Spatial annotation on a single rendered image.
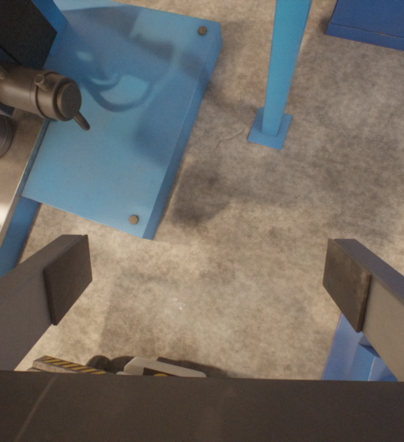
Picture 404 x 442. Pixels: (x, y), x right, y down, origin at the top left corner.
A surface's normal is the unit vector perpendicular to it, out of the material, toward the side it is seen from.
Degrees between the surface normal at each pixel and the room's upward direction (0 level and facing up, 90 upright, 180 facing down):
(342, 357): 0
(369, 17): 90
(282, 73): 90
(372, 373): 0
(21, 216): 90
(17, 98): 49
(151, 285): 0
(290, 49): 90
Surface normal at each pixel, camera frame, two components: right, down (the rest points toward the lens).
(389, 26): -0.32, 0.94
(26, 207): 0.93, 0.31
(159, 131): -0.14, -0.13
